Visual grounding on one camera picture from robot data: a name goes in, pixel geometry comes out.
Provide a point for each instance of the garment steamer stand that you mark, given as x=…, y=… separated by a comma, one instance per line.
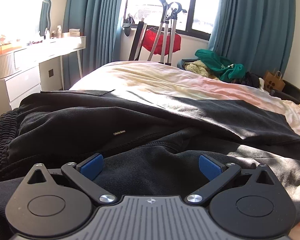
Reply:
x=168, y=25

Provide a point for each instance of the right teal curtain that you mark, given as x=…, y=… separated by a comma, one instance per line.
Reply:
x=255, y=33

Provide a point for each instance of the black folded board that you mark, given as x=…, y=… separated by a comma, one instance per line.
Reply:
x=138, y=40

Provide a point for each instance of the yellow knitted garment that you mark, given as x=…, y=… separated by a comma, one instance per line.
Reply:
x=198, y=67

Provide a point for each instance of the brown paper bag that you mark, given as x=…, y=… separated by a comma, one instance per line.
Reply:
x=273, y=81

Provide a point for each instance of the red garment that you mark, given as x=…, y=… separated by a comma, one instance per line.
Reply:
x=149, y=39

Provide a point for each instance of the black pants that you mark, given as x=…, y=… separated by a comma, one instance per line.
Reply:
x=151, y=146

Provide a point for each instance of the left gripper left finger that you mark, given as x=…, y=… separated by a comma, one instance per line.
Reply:
x=82, y=176

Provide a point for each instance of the white drawer cabinet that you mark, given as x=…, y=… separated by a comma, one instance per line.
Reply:
x=17, y=81

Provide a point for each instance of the white vanity desk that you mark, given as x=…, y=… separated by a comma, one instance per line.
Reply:
x=20, y=59

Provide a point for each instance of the teal framed mirror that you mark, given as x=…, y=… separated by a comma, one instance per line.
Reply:
x=45, y=19

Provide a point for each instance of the left teal curtain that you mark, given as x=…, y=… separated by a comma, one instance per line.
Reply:
x=100, y=22

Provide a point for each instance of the green garment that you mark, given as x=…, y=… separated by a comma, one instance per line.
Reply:
x=220, y=66

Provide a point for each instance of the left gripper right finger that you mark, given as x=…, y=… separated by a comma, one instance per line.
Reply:
x=219, y=176

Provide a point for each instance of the teal curtain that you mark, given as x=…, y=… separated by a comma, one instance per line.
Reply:
x=100, y=22
x=255, y=33

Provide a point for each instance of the window frame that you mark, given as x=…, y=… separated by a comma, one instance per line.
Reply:
x=196, y=17

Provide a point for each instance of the black armchair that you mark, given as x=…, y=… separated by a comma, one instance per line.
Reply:
x=290, y=92

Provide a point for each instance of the pastel bed sheet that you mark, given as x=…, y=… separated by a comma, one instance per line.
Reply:
x=166, y=80

